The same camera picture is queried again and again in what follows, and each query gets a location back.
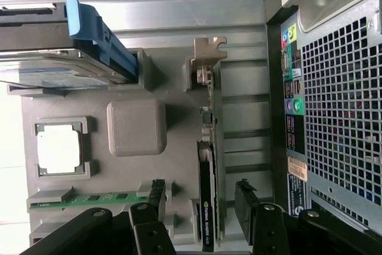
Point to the green RAM stick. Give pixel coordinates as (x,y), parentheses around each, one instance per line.
(89,199)

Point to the black and grey PC case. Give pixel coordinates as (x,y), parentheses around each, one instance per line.
(276,117)

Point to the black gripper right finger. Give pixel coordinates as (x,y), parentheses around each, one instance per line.
(268,231)

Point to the hard disk with blue carrier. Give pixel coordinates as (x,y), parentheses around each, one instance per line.
(86,22)

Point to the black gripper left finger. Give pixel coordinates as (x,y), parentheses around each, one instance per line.
(149,237)

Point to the grey plastic parts rack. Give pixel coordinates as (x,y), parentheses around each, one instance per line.
(179,123)

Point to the silver CPU chip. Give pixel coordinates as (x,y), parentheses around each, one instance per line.
(59,147)

